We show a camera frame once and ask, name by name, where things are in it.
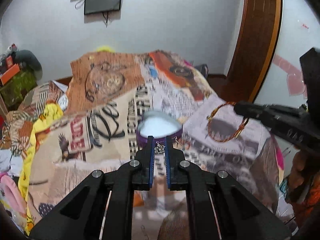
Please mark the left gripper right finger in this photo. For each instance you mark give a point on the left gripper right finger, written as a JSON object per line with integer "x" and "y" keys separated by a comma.
{"x": 218, "y": 206}

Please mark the brown wooden door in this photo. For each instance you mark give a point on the brown wooden door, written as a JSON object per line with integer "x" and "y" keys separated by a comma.
{"x": 254, "y": 50}

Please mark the dark green jacket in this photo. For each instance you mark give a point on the dark green jacket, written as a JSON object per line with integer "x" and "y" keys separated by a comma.
{"x": 27, "y": 59}

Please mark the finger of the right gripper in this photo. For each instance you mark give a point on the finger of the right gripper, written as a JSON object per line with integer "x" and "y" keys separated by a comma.
{"x": 295, "y": 125}

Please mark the orange box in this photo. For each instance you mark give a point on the orange box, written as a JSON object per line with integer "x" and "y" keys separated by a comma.
{"x": 9, "y": 74}

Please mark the green patterned cloth stand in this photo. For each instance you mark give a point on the green patterned cloth stand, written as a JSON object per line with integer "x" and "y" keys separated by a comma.
{"x": 14, "y": 91}

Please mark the yellow plush item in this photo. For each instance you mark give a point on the yellow plush item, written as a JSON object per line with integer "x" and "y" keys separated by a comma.
{"x": 105, "y": 48}

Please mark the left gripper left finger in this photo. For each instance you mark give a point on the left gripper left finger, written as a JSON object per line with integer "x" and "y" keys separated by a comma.
{"x": 101, "y": 206}

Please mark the pink slipper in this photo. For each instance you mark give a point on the pink slipper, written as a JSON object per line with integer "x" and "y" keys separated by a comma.
{"x": 11, "y": 197}

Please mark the silver chain jewelry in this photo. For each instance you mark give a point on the silver chain jewelry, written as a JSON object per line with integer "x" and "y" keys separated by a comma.
{"x": 159, "y": 147}

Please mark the yellow cartoon cloth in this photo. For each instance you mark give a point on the yellow cartoon cloth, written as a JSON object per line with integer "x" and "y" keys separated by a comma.
{"x": 51, "y": 113}

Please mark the newspaper print bed blanket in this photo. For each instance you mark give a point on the newspaper print bed blanket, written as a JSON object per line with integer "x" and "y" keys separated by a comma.
{"x": 113, "y": 103}

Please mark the purple heart-shaped jewelry box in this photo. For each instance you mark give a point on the purple heart-shaped jewelry box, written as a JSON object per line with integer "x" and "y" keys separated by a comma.
{"x": 158, "y": 125}

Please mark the dark blue bag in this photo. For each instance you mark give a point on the dark blue bag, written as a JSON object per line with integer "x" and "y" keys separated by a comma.
{"x": 203, "y": 69}

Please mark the small black wall monitor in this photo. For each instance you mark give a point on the small black wall monitor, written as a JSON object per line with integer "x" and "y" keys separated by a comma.
{"x": 97, "y": 6}

